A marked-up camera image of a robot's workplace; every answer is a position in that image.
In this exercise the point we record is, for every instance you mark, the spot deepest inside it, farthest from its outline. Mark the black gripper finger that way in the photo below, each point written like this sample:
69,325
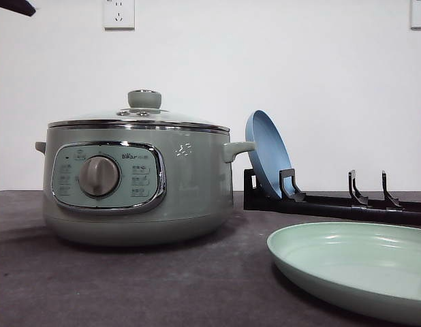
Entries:
19,6

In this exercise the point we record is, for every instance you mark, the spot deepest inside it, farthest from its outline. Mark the glass steamer lid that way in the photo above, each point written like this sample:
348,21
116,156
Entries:
144,110

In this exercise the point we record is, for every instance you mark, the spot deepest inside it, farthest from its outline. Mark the green plate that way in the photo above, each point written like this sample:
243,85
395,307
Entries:
373,267

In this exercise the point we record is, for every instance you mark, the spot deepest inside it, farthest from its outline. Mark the green electric steamer pot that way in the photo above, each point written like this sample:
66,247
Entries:
135,183

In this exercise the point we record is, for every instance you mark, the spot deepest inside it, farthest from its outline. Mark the blue plate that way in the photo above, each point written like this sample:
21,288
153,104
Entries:
270,155

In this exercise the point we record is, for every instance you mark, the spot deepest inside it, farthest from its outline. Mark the black plate rack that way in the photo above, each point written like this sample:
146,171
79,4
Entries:
356,205

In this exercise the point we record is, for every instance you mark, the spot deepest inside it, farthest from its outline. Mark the white wall socket left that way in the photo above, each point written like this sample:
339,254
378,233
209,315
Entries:
119,15

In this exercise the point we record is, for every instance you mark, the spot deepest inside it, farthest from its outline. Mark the white wall socket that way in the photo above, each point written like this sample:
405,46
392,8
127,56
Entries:
119,15
416,15

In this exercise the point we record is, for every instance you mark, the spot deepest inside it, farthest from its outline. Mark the white wall socket right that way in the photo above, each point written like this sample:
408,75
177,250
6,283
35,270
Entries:
416,15

